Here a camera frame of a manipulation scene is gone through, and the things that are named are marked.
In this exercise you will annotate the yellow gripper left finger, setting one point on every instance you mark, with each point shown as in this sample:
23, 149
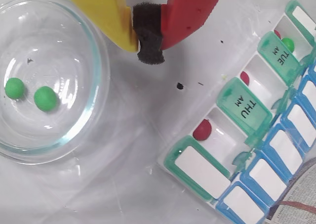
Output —
103, 9

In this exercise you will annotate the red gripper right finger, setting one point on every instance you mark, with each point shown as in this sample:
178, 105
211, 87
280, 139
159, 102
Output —
187, 11

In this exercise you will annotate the green ball pill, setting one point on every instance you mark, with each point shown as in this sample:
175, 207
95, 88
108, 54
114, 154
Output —
287, 44
14, 88
45, 98

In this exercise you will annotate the weekly pill organizer box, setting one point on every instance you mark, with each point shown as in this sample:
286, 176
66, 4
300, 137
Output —
205, 169

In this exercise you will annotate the clear glass bowl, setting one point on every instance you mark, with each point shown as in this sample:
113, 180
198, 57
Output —
74, 125

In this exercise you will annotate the white tablecloth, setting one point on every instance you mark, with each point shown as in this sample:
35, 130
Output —
138, 135

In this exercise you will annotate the newspaper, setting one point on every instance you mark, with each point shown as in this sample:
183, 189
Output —
301, 196

